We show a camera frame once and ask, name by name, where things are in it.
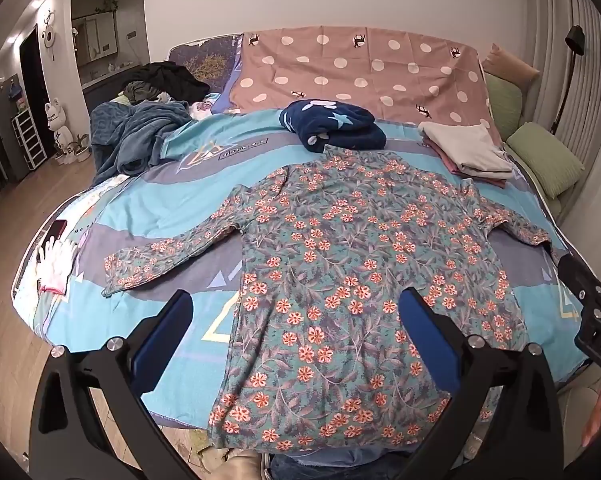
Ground white gloves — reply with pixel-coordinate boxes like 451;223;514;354
34;237;80;295

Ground black clothes pile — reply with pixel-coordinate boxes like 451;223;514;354
122;61;211;102

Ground pink polka dot sheet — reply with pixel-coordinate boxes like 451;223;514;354
229;25;504;143

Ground floral long-sleeve shirt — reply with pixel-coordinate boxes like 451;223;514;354
103;144;554;453

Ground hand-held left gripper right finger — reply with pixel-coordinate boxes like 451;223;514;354
398;287;566;480

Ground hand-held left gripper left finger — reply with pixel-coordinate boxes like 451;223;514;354
29;289;196;480

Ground olive green garment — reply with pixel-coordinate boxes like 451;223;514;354
123;82;174;106

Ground tan pillow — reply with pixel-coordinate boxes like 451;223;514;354
482;44;541;92

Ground white folded cloth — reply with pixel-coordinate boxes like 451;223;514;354
419;121;514;179

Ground green cushion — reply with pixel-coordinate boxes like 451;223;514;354
483;72;525;142

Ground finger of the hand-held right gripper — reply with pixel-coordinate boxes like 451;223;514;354
557;254;601;311

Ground purple patterned quilt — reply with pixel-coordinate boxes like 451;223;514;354
168;32;245;111

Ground black floor lamp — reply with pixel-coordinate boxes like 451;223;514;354
551;25;586;136

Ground grey-blue blanket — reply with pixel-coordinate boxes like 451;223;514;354
89;100;194;187

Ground person's right hand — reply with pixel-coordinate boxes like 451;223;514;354
579;375;601;456

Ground green pillow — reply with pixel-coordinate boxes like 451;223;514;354
505;122;586;200

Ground white cat figurine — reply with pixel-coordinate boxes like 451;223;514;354
44;96;76;166

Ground red and black phone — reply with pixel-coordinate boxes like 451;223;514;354
41;220;68;251

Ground white curtain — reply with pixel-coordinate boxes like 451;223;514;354
523;0;601;181

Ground blue patterned bed sheet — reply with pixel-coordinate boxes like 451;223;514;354
11;107;589;433

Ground potted plant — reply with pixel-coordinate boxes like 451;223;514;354
70;132;91;163

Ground white shelf rack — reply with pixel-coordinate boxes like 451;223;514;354
11;108;46;171

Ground navy star fleece garment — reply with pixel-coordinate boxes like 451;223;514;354
279;99;387;153

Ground pink folded cloth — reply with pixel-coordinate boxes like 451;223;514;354
423;135;514;190

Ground white wall decoration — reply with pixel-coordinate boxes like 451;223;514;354
38;7;58;63

